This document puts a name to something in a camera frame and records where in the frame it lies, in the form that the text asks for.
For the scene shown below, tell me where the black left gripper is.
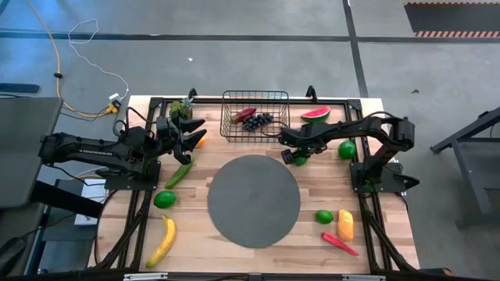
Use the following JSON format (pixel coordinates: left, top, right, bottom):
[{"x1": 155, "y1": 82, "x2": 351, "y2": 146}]
[{"x1": 155, "y1": 116, "x2": 208, "y2": 165}]

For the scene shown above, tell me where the toy watermelon slice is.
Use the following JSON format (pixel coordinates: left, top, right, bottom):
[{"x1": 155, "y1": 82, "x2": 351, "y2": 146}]
[{"x1": 300, "y1": 105, "x2": 332, "y2": 124}]

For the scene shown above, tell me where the green toy cucumber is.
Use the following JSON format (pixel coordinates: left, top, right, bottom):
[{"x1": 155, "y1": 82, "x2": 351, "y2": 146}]
[{"x1": 163, "y1": 158, "x2": 195, "y2": 190}]

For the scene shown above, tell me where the black wire basket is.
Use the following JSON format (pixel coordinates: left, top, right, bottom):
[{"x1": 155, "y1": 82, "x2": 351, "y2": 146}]
[{"x1": 220, "y1": 90, "x2": 291, "y2": 144}]

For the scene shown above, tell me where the dark red toy vegetable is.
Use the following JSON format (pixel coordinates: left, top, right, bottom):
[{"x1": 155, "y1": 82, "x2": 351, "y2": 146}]
[{"x1": 230, "y1": 107, "x2": 258, "y2": 125}]

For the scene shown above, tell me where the dark toy grape bunch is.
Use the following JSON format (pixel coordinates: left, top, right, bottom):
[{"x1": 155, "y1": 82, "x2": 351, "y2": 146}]
[{"x1": 241, "y1": 112, "x2": 274, "y2": 133}]

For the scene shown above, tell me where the small green toy lime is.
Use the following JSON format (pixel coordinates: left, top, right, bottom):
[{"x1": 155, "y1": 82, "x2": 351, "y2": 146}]
[{"x1": 315, "y1": 209, "x2": 335, "y2": 225}]

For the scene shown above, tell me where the red toy chili pepper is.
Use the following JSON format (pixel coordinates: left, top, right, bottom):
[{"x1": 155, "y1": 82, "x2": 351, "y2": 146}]
[{"x1": 321, "y1": 231, "x2": 360, "y2": 257}]

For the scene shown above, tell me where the yellow toy banana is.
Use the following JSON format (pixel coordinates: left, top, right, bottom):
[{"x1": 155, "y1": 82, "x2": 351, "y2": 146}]
[{"x1": 145, "y1": 214, "x2": 177, "y2": 269}]

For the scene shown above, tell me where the small green succulent plant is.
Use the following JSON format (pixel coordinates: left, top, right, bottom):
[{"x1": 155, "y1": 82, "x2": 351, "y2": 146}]
[{"x1": 168, "y1": 97, "x2": 195, "y2": 121}]

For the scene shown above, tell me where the round grey woven placemat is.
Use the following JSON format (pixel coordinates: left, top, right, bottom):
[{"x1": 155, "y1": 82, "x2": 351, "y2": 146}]
[{"x1": 206, "y1": 154, "x2": 302, "y2": 250}]

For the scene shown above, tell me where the white box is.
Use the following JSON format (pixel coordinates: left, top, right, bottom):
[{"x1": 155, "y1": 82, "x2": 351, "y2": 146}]
[{"x1": 73, "y1": 178, "x2": 109, "y2": 226}]

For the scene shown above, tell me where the black diagonal beam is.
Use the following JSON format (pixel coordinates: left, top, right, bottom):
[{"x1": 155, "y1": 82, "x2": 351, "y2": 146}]
[{"x1": 30, "y1": 180, "x2": 105, "y2": 219}]

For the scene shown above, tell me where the grey desk panel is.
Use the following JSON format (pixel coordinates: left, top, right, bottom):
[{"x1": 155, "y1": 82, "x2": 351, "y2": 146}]
[{"x1": 0, "y1": 96, "x2": 65, "y2": 210}]

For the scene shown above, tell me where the black metal side table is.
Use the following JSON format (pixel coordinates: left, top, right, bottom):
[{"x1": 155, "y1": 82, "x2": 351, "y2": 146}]
[{"x1": 429, "y1": 105, "x2": 500, "y2": 229}]

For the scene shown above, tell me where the black flat bar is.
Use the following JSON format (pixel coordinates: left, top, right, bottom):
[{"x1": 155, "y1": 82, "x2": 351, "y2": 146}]
[{"x1": 0, "y1": 82, "x2": 41, "y2": 94}]

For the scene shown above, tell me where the black hazard striped mat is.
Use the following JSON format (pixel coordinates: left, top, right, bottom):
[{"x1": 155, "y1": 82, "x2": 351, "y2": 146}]
[{"x1": 403, "y1": 2, "x2": 500, "y2": 39}]

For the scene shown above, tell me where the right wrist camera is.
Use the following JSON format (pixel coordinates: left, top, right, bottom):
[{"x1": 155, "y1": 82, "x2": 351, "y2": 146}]
[{"x1": 279, "y1": 128, "x2": 302, "y2": 149}]

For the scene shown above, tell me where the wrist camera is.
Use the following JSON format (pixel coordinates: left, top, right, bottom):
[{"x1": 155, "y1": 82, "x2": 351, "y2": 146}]
[
  {"x1": 279, "y1": 128, "x2": 302, "y2": 149},
  {"x1": 155, "y1": 116, "x2": 170, "y2": 136}
]

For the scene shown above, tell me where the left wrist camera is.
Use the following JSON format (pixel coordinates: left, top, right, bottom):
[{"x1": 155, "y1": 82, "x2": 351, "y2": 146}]
[{"x1": 155, "y1": 116, "x2": 170, "y2": 136}]

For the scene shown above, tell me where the black aluminium table frame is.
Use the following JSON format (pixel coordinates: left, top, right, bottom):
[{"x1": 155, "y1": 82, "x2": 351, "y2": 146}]
[{"x1": 93, "y1": 85, "x2": 421, "y2": 274}]

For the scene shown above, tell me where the white floor cable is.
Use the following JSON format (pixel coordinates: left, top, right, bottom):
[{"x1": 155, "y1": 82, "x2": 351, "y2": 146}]
[{"x1": 67, "y1": 18, "x2": 130, "y2": 101}]

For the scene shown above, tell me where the silver metal bracket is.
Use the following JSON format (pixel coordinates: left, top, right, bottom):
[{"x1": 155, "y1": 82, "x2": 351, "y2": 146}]
[
  {"x1": 341, "y1": 274, "x2": 387, "y2": 281},
  {"x1": 123, "y1": 272, "x2": 169, "y2": 281}
]

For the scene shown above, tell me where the orange floor cable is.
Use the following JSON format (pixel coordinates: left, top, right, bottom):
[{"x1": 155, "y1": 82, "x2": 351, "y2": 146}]
[{"x1": 23, "y1": 0, "x2": 118, "y2": 118}]

